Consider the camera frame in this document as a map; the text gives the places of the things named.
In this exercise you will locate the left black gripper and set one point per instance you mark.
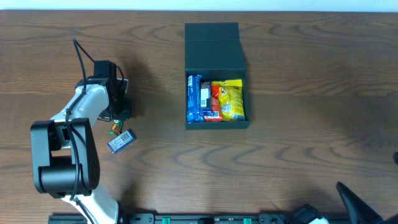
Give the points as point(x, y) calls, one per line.
point(125, 114)

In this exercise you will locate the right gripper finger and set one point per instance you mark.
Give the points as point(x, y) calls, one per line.
point(395, 157)
point(359, 212)

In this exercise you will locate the red green KitKat Milo bar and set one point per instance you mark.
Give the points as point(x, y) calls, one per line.
point(117, 127)

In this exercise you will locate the small blue candy box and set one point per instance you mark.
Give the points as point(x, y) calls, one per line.
point(122, 141)

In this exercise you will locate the blue biscuit bar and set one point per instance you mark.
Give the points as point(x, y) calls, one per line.
point(193, 99)

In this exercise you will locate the dark blue chocolate bar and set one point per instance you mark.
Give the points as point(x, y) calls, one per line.
point(205, 98)

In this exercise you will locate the red snack packet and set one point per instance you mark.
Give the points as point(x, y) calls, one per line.
point(215, 115)

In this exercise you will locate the black gift box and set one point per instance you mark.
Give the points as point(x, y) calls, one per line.
point(214, 51)

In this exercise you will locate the yellow snack packet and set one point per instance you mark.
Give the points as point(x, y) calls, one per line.
point(229, 94)

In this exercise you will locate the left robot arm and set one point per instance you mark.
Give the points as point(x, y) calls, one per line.
point(65, 161)

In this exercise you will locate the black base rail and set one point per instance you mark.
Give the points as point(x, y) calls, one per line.
point(305, 214)

